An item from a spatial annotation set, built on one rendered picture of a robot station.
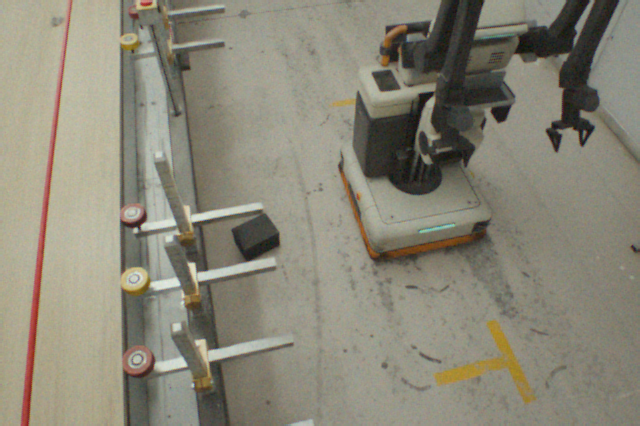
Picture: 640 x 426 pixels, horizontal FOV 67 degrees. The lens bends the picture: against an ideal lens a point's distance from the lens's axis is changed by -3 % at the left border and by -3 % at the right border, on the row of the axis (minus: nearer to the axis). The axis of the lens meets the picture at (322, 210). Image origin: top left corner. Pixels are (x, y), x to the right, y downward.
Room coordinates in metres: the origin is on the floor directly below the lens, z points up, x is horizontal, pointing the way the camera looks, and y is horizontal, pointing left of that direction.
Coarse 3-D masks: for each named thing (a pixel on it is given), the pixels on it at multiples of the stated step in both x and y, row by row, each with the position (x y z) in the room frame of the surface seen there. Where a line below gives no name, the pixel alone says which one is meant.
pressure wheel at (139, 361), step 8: (128, 352) 0.49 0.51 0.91; (136, 352) 0.49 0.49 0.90; (144, 352) 0.49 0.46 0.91; (152, 352) 0.50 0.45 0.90; (128, 360) 0.47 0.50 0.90; (136, 360) 0.47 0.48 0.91; (144, 360) 0.47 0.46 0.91; (152, 360) 0.47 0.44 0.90; (128, 368) 0.45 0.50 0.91; (136, 368) 0.45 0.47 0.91; (144, 368) 0.45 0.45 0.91; (152, 368) 0.46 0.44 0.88; (136, 376) 0.43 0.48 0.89; (144, 376) 0.44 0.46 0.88
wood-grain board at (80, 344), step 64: (0, 0) 2.26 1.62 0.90; (64, 0) 2.25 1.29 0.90; (0, 64) 1.74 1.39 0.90; (64, 64) 1.73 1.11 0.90; (0, 128) 1.34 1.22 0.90; (64, 128) 1.34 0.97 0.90; (0, 192) 1.03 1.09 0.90; (64, 192) 1.04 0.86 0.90; (0, 256) 0.78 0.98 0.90; (64, 256) 0.79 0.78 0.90; (0, 320) 0.57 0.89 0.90; (64, 320) 0.58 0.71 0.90; (0, 384) 0.39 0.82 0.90; (64, 384) 0.40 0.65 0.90
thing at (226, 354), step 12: (276, 336) 0.58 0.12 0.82; (288, 336) 0.58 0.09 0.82; (228, 348) 0.54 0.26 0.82; (240, 348) 0.54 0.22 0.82; (252, 348) 0.54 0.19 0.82; (264, 348) 0.55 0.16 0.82; (276, 348) 0.55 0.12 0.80; (168, 360) 0.50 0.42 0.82; (180, 360) 0.50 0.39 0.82; (216, 360) 0.51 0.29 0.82; (228, 360) 0.52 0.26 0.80; (156, 372) 0.47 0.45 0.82; (168, 372) 0.47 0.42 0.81
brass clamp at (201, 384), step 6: (204, 342) 0.55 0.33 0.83; (204, 348) 0.54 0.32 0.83; (204, 354) 0.52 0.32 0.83; (204, 360) 0.50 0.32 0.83; (210, 366) 0.50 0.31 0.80; (210, 372) 0.47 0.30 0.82; (192, 378) 0.45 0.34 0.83; (198, 378) 0.45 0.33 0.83; (204, 378) 0.45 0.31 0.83; (210, 378) 0.46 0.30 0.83; (192, 384) 0.44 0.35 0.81; (198, 384) 0.44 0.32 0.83; (204, 384) 0.44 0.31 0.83; (210, 384) 0.44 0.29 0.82; (198, 390) 0.43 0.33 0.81; (204, 390) 0.43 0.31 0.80
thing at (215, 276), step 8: (248, 264) 0.81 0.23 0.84; (256, 264) 0.81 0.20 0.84; (264, 264) 0.81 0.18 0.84; (272, 264) 0.81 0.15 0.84; (208, 272) 0.78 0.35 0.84; (216, 272) 0.78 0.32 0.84; (224, 272) 0.78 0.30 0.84; (232, 272) 0.78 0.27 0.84; (240, 272) 0.78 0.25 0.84; (248, 272) 0.79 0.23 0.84; (256, 272) 0.79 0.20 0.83; (264, 272) 0.80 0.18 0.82; (168, 280) 0.75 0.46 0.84; (176, 280) 0.75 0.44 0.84; (200, 280) 0.75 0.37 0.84; (208, 280) 0.75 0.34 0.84; (216, 280) 0.76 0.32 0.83; (224, 280) 0.76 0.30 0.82; (152, 288) 0.72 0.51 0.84; (160, 288) 0.72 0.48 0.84; (168, 288) 0.72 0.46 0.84; (176, 288) 0.73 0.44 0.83; (136, 296) 0.69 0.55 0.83; (144, 296) 0.70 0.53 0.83; (152, 296) 0.70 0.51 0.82
